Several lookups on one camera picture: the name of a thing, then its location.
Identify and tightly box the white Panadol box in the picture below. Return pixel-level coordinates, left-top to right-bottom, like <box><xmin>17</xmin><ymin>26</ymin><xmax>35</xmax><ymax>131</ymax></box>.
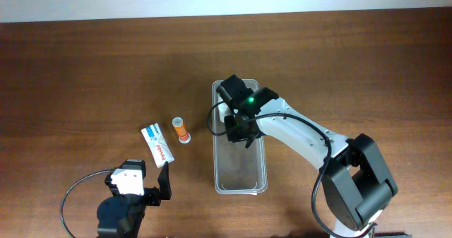
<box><xmin>141</xmin><ymin>123</ymin><xmax>174</xmax><ymax>167</ymax></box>

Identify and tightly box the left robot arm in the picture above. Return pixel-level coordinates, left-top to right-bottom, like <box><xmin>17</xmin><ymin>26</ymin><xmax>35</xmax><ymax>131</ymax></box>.
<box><xmin>97</xmin><ymin>159</ymin><xmax>172</xmax><ymax>238</ymax></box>

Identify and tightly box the white pump bottle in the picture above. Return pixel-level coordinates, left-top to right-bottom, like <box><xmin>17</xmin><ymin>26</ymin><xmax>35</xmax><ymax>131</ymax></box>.
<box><xmin>218</xmin><ymin>95</ymin><xmax>230</xmax><ymax>123</ymax></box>

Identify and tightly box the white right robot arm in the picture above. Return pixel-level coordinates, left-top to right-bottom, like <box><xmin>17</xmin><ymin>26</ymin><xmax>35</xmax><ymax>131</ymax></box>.
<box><xmin>207</xmin><ymin>75</ymin><xmax>398</xmax><ymax>237</ymax></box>

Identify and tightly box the orange tablet tube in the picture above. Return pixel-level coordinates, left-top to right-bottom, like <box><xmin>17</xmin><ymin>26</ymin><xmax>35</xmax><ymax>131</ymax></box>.
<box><xmin>172</xmin><ymin>117</ymin><xmax>191</xmax><ymax>144</ymax></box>

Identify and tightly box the clear plastic container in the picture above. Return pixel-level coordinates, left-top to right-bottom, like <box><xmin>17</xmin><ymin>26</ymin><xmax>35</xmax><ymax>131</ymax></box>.
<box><xmin>209</xmin><ymin>80</ymin><xmax>267</xmax><ymax>195</ymax></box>

